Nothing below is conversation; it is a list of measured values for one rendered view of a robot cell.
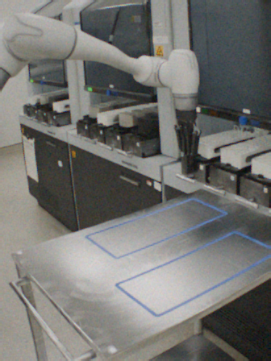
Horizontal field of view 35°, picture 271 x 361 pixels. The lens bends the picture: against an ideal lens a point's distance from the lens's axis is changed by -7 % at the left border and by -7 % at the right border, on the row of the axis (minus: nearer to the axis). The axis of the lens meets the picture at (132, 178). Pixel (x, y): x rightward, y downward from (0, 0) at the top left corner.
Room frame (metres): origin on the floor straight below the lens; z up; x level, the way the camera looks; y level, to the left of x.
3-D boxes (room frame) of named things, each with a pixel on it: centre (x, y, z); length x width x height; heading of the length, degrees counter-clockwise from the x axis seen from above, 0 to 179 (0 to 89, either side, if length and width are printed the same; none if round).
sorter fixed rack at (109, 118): (2.23, 0.00, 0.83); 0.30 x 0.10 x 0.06; 122
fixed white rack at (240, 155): (1.51, -0.46, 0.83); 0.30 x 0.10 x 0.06; 122
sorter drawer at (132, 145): (2.05, -0.28, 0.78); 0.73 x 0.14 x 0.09; 122
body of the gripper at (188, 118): (1.52, -0.20, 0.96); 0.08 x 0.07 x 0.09; 32
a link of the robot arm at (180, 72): (1.53, -0.19, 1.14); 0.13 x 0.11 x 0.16; 36
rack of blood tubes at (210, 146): (1.63, -0.37, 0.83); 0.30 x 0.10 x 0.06; 123
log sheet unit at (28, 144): (3.01, 0.73, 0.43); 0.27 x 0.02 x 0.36; 32
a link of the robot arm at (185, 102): (1.52, -0.20, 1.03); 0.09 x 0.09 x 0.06
